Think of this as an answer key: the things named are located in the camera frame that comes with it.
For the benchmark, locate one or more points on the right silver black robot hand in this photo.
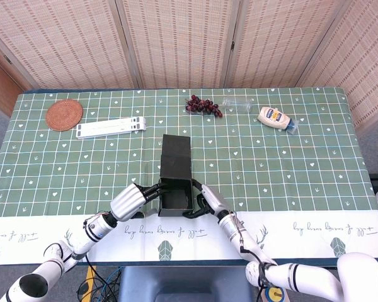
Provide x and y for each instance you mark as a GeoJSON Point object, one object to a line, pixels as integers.
{"type": "Point", "coordinates": [211, 199]}

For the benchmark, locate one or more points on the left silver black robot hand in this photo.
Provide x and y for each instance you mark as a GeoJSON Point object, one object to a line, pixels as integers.
{"type": "Point", "coordinates": [129, 201]}

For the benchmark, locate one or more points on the black foldable cardboard box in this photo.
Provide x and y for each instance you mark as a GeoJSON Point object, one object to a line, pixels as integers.
{"type": "Point", "coordinates": [175, 176]}

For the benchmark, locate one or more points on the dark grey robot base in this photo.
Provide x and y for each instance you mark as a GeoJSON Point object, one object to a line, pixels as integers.
{"type": "Point", "coordinates": [182, 283]}

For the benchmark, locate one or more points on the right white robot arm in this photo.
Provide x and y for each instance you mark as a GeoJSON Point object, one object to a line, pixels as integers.
{"type": "Point", "coordinates": [302, 273]}

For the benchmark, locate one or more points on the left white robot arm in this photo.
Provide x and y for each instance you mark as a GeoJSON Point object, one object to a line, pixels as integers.
{"type": "Point", "coordinates": [66, 248]}

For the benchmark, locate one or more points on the green checked deer tablecloth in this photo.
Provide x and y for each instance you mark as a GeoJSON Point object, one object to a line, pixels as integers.
{"type": "Point", "coordinates": [82, 163]}

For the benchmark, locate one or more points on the white folding laptop stand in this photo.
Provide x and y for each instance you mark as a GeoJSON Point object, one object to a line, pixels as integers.
{"type": "Point", "coordinates": [110, 127]}

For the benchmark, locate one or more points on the bunch of dark red grapes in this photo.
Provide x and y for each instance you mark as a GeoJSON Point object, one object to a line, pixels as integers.
{"type": "Point", "coordinates": [201, 105]}

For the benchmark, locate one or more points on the clear plastic cup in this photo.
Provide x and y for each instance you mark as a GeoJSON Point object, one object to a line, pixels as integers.
{"type": "Point", "coordinates": [237, 105]}

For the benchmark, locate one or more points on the mayonnaise squeeze bottle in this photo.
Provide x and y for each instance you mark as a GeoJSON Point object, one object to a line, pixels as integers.
{"type": "Point", "coordinates": [274, 118]}

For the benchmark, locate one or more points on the wooden board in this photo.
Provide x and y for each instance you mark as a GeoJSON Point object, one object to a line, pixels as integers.
{"type": "Point", "coordinates": [261, 294]}

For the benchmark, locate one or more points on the round woven rattan coaster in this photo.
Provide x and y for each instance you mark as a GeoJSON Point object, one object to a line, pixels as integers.
{"type": "Point", "coordinates": [64, 114]}

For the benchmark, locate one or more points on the yellow and blue disc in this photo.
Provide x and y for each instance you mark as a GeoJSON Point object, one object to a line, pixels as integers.
{"type": "Point", "coordinates": [275, 295]}

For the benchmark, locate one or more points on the black screen hinge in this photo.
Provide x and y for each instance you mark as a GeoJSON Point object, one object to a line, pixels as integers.
{"type": "Point", "coordinates": [232, 45]}

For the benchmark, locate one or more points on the woven bamboo screen panel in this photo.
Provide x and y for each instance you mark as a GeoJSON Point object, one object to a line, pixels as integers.
{"type": "Point", "coordinates": [66, 44]}
{"type": "Point", "coordinates": [365, 69]}
{"type": "Point", "coordinates": [179, 41]}
{"type": "Point", "coordinates": [283, 41]}

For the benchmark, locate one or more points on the brown wooden door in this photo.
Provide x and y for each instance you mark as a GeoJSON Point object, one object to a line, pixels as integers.
{"type": "Point", "coordinates": [0, 85]}

